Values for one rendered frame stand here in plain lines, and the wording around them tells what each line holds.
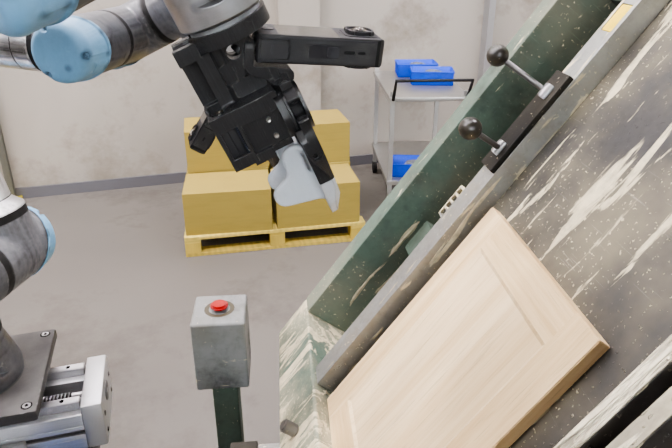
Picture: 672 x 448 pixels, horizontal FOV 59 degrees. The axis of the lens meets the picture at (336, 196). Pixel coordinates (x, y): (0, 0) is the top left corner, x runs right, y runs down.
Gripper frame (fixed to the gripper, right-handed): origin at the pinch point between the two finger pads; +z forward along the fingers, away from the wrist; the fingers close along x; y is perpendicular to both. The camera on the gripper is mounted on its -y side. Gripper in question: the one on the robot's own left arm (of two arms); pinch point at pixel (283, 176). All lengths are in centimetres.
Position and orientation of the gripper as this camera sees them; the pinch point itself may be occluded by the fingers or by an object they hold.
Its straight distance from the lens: 96.4
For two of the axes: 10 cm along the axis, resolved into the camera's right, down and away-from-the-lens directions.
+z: 4.5, 7.6, 4.6
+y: 8.5, -5.2, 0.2
